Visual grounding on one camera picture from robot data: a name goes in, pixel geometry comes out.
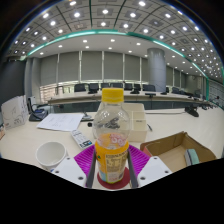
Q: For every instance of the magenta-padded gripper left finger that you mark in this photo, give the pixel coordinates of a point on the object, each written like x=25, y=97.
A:
x=70, y=170

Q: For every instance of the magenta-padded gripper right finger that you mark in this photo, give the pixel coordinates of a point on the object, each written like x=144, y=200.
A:
x=150, y=170

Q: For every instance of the clear yellow-capped drink bottle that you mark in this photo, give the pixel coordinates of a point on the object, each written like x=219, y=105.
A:
x=111, y=156

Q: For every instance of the open cardboard box red side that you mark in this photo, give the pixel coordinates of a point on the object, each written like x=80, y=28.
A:
x=166, y=150

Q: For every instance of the flat round red coaster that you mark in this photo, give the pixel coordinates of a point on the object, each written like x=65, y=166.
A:
x=113, y=185

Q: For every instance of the small teal block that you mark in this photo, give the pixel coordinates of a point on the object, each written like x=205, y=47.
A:
x=192, y=157

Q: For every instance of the small beige open box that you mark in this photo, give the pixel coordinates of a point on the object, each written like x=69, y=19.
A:
x=137, y=125

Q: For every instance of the white printed paper sheet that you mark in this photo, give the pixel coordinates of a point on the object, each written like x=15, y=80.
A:
x=60, y=121

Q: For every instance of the dark desk telephone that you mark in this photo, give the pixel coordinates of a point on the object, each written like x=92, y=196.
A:
x=38, y=115

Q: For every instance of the group of black desk microphones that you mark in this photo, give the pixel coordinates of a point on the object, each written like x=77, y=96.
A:
x=192, y=111

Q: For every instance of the long curved conference desk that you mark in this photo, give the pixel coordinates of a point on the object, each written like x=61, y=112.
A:
x=73, y=97

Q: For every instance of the large white printed box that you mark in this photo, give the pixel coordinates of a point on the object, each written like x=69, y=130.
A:
x=14, y=113

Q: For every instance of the row of black office chairs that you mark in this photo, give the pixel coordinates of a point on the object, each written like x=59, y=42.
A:
x=93, y=87

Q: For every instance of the group of ceiling lights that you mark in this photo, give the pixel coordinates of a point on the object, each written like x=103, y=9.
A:
x=105, y=11

